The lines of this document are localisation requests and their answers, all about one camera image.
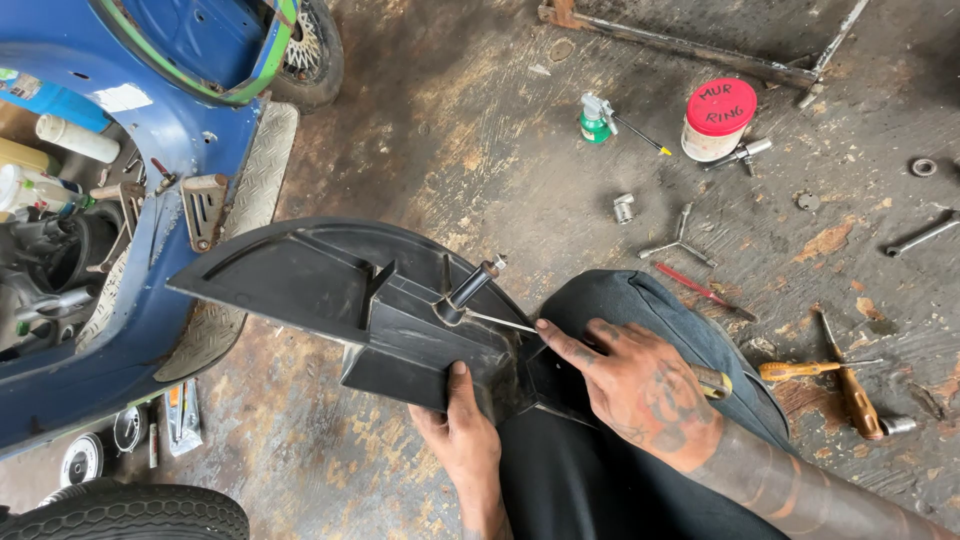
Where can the person's right hand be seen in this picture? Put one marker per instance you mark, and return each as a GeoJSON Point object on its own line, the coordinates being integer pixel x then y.
{"type": "Point", "coordinates": [645, 397]}

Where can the person's left hand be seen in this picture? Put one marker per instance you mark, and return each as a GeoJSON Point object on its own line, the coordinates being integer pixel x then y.
{"type": "Point", "coordinates": [459, 442]}

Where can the black plastic fender panel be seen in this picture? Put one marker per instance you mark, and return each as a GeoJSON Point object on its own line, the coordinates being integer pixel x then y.
{"type": "Point", "coordinates": [315, 289]}

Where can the person's black trousers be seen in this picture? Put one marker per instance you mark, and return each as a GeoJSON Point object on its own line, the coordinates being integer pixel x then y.
{"type": "Point", "coordinates": [637, 495]}

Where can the silver Y-shaped wrench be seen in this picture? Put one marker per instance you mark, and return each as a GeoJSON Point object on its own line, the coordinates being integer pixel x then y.
{"type": "Point", "coordinates": [679, 241]}

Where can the short silver socket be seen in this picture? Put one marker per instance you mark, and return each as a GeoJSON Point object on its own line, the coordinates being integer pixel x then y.
{"type": "Point", "coordinates": [623, 209]}

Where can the silver socket with square end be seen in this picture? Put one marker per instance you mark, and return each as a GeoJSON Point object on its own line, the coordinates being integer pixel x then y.
{"type": "Point", "coordinates": [898, 425]}

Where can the clear plastic parts packet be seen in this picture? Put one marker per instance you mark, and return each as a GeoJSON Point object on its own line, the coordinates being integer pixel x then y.
{"type": "Point", "coordinates": [184, 420]}

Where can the green oil can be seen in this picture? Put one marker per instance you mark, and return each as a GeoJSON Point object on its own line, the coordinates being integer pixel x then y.
{"type": "Point", "coordinates": [595, 124]}

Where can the white jar with red lid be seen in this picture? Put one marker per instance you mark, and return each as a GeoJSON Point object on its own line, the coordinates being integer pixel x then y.
{"type": "Point", "coordinates": [718, 120]}

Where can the small white red tube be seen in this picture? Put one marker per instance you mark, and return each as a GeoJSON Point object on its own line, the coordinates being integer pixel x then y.
{"type": "Point", "coordinates": [154, 446]}

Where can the black ribbed tyre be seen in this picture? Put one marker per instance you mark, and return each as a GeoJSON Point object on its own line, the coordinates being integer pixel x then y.
{"type": "Point", "coordinates": [142, 517]}

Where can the metal brake pedal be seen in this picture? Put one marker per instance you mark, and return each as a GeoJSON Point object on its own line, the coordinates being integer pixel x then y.
{"type": "Point", "coordinates": [202, 210]}

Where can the spoked scooter wheel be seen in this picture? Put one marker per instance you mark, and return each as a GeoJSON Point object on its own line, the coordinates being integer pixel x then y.
{"type": "Point", "coordinates": [315, 56]}

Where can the blue scooter body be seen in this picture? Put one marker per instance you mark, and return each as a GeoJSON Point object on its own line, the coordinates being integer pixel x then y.
{"type": "Point", "coordinates": [172, 142]}

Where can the white plastic tube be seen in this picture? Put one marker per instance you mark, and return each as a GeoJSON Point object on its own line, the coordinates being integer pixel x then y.
{"type": "Point", "coordinates": [75, 138]}

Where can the yellow bottle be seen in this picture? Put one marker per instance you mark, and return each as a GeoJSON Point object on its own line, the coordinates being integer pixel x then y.
{"type": "Point", "coordinates": [26, 156]}

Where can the blue box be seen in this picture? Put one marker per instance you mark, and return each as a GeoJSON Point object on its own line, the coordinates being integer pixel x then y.
{"type": "Point", "coordinates": [49, 97]}

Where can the rusty metal frame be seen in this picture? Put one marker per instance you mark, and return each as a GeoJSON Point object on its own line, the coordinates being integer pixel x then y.
{"type": "Point", "coordinates": [697, 51]}

